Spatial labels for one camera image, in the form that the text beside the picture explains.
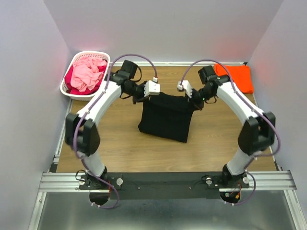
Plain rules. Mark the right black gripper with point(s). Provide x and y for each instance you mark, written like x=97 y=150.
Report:
x=198 y=106

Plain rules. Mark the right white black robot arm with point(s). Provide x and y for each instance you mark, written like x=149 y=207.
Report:
x=257 y=132

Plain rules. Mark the magenta t shirt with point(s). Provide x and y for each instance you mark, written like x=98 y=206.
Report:
x=83 y=80

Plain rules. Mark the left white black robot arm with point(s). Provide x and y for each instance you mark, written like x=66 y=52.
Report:
x=81 y=132

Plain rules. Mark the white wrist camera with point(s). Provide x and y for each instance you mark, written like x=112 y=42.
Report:
x=185 y=86
x=152 y=87

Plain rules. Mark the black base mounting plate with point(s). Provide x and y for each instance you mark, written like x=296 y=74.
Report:
x=162 y=185

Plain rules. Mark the folded orange t shirt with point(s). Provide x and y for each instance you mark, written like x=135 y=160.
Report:
x=242 y=78

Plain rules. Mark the light pink t shirt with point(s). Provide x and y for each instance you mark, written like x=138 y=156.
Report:
x=90 y=62

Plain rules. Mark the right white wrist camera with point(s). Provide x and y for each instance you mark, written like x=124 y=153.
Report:
x=185 y=86

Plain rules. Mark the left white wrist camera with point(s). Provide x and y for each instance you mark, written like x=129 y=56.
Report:
x=152 y=87

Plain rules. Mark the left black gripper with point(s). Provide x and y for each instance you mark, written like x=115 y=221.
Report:
x=141 y=98

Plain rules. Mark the white plastic laundry basket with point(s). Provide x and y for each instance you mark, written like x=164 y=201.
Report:
x=64 y=87

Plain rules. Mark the black t shirt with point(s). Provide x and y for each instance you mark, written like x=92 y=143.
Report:
x=167 y=116

